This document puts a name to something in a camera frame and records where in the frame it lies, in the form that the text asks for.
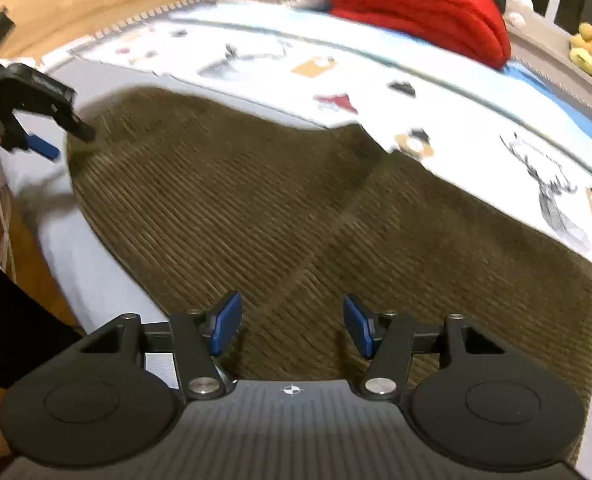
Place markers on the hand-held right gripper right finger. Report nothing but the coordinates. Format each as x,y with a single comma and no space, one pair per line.
354,322

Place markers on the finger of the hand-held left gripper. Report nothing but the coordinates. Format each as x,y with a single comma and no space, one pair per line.
43,148
78,127

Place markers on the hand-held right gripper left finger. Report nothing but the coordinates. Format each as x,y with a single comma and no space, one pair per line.
226,320

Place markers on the person's black clothing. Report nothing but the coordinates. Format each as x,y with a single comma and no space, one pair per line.
11,320

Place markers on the white deer print bedsheet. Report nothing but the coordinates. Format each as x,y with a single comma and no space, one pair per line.
451,110

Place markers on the light blue patterned blanket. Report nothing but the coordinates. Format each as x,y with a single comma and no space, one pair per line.
566,105

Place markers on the folded red blanket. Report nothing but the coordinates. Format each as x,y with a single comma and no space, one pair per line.
416,5

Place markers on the white plush toy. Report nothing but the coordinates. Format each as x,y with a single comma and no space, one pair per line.
517,5

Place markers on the yellow plush toy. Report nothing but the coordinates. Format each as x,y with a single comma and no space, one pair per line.
586,47

